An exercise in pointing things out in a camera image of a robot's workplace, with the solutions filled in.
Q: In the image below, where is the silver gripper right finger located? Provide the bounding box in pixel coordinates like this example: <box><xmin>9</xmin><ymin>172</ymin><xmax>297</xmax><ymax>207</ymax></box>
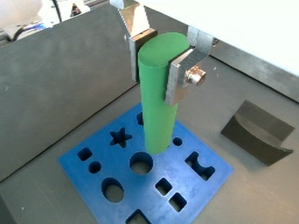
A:
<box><xmin>164</xmin><ymin>26</ymin><xmax>213</xmax><ymax>106</ymax></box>

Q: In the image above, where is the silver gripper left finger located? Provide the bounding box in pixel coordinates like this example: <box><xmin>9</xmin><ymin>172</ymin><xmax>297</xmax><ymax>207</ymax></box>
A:
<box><xmin>108</xmin><ymin>0</ymin><xmax>157</xmax><ymax>82</ymax></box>

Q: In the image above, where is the green oval peg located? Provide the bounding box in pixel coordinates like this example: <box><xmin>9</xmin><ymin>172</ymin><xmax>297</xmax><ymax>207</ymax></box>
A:
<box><xmin>137</xmin><ymin>32</ymin><xmax>189</xmax><ymax>154</ymax></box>

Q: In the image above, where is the blue shape sorter block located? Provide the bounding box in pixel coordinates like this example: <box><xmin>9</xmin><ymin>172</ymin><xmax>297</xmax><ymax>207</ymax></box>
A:
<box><xmin>58</xmin><ymin>106</ymin><xmax>232</xmax><ymax>224</ymax></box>

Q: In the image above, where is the black curved holder bracket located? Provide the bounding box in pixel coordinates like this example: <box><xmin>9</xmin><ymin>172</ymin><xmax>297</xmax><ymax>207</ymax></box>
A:
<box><xmin>220</xmin><ymin>101</ymin><xmax>295</xmax><ymax>166</ymax></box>

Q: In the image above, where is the black cable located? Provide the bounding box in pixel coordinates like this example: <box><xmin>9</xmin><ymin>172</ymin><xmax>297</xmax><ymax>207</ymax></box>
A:
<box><xmin>10</xmin><ymin>23</ymin><xmax>40</xmax><ymax>42</ymax></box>

